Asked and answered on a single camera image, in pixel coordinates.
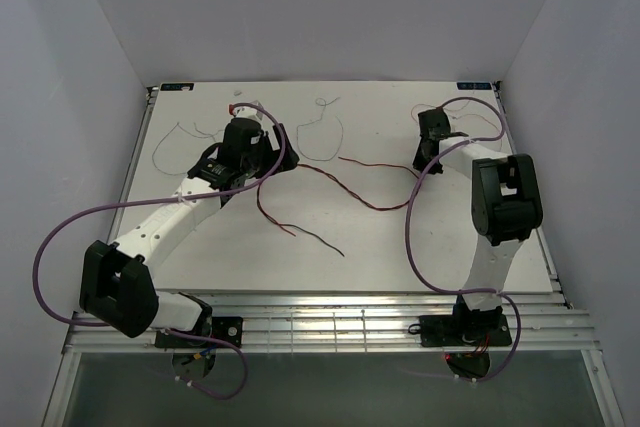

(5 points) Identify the thin pink wire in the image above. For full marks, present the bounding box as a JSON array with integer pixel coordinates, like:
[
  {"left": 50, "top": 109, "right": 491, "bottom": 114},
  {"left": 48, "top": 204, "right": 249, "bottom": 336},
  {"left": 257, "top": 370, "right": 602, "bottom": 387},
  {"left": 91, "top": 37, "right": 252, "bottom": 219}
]
[{"left": 410, "top": 96, "right": 501, "bottom": 131}]

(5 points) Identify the thin blue grey wire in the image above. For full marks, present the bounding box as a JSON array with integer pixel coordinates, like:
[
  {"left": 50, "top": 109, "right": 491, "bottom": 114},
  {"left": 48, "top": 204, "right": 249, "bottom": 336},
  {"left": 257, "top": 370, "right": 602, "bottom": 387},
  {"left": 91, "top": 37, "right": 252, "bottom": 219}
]
[{"left": 295, "top": 95, "right": 346, "bottom": 162}]

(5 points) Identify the red black twisted wire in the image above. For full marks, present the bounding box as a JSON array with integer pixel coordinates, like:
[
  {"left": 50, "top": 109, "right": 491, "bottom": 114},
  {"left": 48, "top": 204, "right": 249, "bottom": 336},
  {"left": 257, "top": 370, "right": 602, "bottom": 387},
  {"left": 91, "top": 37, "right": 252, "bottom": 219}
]
[{"left": 256, "top": 156, "right": 421, "bottom": 258}]

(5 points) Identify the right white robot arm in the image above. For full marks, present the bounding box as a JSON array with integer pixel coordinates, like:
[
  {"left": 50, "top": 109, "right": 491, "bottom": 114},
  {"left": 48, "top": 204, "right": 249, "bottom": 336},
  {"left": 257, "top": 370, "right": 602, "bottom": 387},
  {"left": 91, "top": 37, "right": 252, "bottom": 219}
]
[{"left": 413, "top": 108, "right": 543, "bottom": 344}]

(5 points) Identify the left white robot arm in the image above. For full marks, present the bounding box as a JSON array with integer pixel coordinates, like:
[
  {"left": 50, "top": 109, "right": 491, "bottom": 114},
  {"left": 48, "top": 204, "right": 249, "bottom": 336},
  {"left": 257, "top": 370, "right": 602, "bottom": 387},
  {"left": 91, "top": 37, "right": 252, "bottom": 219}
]
[{"left": 79, "top": 115, "right": 299, "bottom": 347}]

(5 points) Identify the right blue label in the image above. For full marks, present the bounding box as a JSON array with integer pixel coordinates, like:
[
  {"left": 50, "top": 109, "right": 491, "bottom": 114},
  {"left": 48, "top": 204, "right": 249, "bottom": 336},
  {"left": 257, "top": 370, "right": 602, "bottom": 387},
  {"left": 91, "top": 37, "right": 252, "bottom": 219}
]
[{"left": 456, "top": 81, "right": 493, "bottom": 91}]

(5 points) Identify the blue label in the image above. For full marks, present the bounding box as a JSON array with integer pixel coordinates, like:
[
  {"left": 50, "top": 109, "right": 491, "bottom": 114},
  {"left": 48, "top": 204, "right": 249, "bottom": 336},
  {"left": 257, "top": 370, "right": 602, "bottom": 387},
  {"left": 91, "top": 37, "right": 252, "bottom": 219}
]
[
  {"left": 456, "top": 81, "right": 493, "bottom": 91},
  {"left": 160, "top": 82, "right": 194, "bottom": 92}
]

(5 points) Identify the left blue label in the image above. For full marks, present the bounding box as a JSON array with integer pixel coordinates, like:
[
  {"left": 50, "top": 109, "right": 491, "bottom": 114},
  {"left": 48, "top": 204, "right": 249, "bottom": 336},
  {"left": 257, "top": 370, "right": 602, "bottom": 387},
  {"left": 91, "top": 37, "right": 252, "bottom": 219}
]
[{"left": 160, "top": 82, "right": 194, "bottom": 92}]

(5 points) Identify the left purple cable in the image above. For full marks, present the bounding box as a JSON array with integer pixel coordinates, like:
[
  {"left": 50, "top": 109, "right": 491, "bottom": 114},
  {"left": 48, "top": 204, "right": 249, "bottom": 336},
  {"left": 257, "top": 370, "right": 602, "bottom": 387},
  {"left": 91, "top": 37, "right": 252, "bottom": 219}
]
[{"left": 32, "top": 104, "right": 249, "bottom": 401}]

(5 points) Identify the purple cable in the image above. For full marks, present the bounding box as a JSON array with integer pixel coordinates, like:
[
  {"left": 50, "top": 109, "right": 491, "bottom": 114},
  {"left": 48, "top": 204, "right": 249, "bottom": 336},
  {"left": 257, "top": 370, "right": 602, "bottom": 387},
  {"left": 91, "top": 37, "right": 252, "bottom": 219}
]
[
  {"left": 399, "top": 98, "right": 525, "bottom": 383},
  {"left": 32, "top": 104, "right": 249, "bottom": 401}
]

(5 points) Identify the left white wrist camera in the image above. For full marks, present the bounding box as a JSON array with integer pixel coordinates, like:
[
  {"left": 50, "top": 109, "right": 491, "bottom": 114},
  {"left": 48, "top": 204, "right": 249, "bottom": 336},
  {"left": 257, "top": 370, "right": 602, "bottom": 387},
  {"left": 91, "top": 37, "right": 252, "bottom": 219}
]
[{"left": 229, "top": 104, "right": 263, "bottom": 123}]

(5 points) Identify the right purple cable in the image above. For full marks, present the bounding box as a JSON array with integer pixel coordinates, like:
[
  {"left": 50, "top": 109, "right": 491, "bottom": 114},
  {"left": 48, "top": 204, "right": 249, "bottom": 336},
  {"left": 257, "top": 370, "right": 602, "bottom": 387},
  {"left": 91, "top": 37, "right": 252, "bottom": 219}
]
[{"left": 399, "top": 98, "right": 525, "bottom": 383}]

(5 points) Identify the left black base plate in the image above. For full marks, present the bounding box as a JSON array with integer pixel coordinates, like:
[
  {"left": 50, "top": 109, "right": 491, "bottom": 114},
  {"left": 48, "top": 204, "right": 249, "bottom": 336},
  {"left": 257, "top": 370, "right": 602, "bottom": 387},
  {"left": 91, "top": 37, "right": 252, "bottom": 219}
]
[{"left": 154, "top": 316, "right": 244, "bottom": 349}]

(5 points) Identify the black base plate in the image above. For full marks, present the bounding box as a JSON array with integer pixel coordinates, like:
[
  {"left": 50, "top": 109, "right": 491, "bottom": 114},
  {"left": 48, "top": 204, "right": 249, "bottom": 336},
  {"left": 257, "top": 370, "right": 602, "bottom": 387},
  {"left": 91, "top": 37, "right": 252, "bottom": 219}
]
[
  {"left": 407, "top": 315, "right": 512, "bottom": 347},
  {"left": 154, "top": 316, "right": 244, "bottom": 349}
]

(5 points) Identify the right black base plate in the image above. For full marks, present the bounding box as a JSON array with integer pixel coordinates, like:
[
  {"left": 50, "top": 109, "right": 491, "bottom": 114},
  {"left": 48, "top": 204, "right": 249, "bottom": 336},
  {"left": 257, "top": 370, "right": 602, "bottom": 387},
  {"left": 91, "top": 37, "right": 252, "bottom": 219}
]
[{"left": 407, "top": 315, "right": 512, "bottom": 347}]

